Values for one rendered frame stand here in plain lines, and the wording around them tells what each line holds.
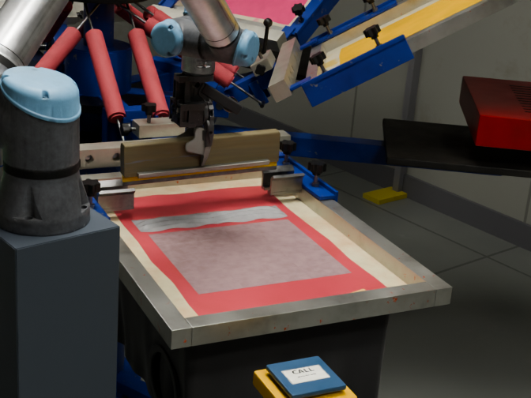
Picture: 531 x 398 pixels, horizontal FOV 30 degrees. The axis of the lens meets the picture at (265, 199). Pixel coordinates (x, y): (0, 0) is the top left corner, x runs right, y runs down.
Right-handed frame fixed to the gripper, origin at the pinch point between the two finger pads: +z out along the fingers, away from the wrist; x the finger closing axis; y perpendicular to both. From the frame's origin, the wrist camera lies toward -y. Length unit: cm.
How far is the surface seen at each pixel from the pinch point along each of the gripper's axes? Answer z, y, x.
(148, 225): 11.8, 15.7, 8.9
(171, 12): -8, -39, -128
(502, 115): -3, -92, -7
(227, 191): 12.3, -10.8, -7.9
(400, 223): 107, -183, -177
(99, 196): 6.3, 24.9, 2.8
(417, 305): 12, -22, 60
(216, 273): 12.5, 9.9, 34.7
